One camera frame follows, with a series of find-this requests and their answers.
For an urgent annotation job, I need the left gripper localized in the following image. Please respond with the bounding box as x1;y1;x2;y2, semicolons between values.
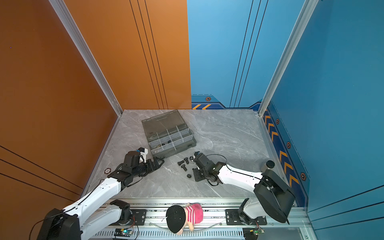
132;156;165;179

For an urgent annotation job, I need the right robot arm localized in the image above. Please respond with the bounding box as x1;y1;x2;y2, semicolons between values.
192;152;296;225

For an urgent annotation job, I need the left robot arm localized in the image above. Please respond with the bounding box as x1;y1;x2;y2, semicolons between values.
37;148;165;240

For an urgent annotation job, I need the grey plastic organizer box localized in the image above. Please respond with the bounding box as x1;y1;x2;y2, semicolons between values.
142;110;197;159

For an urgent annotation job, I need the left circuit board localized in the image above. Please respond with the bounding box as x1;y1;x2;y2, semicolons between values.
114;229;134;238

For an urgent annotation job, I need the circuit board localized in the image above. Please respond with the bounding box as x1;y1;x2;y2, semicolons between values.
114;229;134;238
243;228;265;240

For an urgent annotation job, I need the right circuit board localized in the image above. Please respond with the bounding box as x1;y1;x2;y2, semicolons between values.
243;228;265;240

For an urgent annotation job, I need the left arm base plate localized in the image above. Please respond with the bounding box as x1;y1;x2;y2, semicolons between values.
118;209;147;227

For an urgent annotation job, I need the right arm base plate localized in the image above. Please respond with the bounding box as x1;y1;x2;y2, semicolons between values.
225;209;268;226

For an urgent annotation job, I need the aluminium rail frame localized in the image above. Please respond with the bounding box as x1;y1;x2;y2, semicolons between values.
53;196;319;240

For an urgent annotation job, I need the left aluminium corner post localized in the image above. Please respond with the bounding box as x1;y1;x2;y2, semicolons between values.
48;0;123;117

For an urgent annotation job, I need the aluminium corner post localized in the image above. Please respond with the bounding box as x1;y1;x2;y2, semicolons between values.
258;0;319;117
48;0;123;117

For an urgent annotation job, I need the right aluminium corner post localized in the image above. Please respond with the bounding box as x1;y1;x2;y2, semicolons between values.
258;0;319;117

